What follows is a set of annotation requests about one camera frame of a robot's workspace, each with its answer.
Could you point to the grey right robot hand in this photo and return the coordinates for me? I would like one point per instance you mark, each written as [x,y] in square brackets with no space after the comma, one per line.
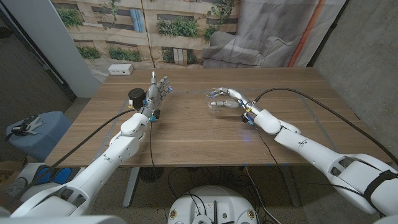
[245,105]

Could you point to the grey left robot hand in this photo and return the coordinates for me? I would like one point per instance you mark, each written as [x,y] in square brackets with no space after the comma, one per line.
[153,96]

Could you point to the clear glass beaker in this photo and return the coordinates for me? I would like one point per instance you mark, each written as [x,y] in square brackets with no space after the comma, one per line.
[214,111]

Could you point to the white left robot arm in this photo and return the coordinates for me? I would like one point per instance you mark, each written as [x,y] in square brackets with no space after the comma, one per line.
[102,168]

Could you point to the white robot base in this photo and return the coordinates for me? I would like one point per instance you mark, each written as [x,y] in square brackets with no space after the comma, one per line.
[211,202]

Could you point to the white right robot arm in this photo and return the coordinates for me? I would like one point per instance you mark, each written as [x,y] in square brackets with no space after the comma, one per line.
[317,152]

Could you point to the grey and black hand tool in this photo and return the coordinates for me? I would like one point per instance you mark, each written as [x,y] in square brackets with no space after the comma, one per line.
[28,126]

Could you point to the small black right wrist box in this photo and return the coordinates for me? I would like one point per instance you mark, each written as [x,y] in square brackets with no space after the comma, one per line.
[247,118]

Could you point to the small black wrist box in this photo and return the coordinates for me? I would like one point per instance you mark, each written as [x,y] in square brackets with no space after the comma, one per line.
[247,118]
[156,114]

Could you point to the black cylinder wrist module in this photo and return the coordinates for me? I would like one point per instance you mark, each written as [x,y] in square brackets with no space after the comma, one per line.
[136,95]

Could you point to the small black left wrist box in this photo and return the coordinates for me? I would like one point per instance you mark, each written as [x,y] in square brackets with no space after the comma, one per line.
[156,114]

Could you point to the white power strip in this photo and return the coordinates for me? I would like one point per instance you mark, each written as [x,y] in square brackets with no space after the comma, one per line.
[120,69]

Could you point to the printed fabric backdrop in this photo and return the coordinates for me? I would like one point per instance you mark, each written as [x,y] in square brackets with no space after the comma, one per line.
[186,46]

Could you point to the black round floor disc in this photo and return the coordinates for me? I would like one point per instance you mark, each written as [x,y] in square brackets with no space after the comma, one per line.
[151,174]

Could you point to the white table leg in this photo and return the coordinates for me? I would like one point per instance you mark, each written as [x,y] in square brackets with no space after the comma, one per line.
[130,186]
[290,186]

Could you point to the white pillar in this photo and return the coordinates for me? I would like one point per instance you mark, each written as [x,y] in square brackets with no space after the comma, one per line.
[59,46]

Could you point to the black backdrop stand pole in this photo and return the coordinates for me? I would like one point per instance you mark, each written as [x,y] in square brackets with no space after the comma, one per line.
[326,34]

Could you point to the white tray with blue pads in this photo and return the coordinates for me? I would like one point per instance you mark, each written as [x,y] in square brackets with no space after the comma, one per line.
[62,175]

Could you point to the blue padded stool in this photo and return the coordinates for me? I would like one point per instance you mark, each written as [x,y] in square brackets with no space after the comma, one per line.
[40,140]

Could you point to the brown cardboard box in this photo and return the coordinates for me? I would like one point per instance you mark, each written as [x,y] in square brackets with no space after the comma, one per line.
[9,168]

